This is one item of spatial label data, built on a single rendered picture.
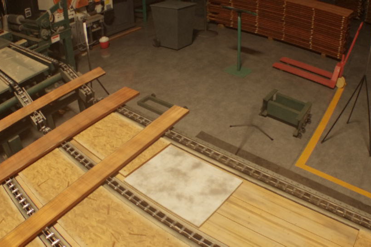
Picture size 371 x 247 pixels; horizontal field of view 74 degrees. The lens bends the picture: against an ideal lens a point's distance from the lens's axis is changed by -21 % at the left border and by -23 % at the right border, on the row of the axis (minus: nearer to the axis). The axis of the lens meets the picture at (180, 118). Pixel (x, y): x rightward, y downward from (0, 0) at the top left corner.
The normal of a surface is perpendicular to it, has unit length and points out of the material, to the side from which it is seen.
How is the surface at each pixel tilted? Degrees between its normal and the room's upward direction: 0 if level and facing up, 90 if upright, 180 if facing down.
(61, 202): 0
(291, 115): 90
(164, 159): 0
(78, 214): 0
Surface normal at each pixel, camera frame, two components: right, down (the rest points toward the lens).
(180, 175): -0.04, -0.83
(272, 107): -0.64, 0.44
